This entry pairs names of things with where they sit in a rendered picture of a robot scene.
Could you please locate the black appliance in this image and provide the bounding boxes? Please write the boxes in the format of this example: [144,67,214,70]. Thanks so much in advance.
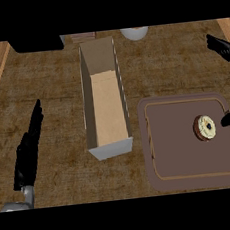
[7,34,65,57]

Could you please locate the reddish brown wooden block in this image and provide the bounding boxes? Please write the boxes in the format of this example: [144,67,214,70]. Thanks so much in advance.
[69,30,98,45]

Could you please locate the cream frosted chocolate cupcake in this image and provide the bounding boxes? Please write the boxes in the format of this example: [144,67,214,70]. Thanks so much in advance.
[191,113,218,144]

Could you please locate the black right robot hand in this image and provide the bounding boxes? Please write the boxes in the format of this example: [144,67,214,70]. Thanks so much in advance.
[205,31,230,129]

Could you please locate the pale grey round pot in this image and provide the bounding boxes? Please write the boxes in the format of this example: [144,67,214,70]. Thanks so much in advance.
[119,25,151,43]

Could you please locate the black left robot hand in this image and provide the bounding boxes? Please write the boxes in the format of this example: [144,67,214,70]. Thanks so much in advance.
[3,98,52,192]

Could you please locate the open cardboard box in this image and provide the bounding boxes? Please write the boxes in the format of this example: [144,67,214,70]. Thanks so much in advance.
[75,34,137,163]

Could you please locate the brown rectangular tray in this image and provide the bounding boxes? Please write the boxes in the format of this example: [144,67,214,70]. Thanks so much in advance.
[135,88,230,196]

